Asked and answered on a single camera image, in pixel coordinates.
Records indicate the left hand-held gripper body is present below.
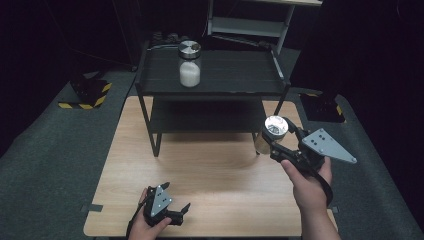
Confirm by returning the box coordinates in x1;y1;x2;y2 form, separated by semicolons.
142;185;183;228

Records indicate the black yellow striped stand base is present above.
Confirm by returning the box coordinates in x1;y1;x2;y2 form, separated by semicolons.
57;74;113;111

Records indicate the black two-tier shelf rack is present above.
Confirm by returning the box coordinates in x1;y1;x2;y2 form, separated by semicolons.
134;41;292;158

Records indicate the right hand-held gripper cable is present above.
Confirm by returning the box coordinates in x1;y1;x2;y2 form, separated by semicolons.
313;169;335;208

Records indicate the person's right hand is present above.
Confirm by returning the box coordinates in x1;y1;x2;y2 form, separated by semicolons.
280;156;333;212

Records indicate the power strip with cables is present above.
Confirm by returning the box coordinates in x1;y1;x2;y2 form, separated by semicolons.
150;31;191;51

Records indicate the glass jar of white powder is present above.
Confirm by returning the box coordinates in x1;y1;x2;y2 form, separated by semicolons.
177;40;202;89

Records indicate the person's left hand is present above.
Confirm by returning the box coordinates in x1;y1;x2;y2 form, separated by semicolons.
127;187;173;240

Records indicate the hand-held gripper cable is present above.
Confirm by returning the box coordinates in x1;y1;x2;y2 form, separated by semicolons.
313;169;335;208
125;202;147;240

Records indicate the glass jar of brown powder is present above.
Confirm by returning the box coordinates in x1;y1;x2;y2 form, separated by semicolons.
254;115;290;155

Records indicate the left hand-held gripper cable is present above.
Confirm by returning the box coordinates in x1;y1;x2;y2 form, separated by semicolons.
125;202;147;240

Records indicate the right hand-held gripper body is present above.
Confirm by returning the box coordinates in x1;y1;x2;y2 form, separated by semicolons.
289;128;358;176

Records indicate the white metal stand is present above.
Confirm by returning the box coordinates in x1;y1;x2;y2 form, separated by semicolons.
205;0;326;56

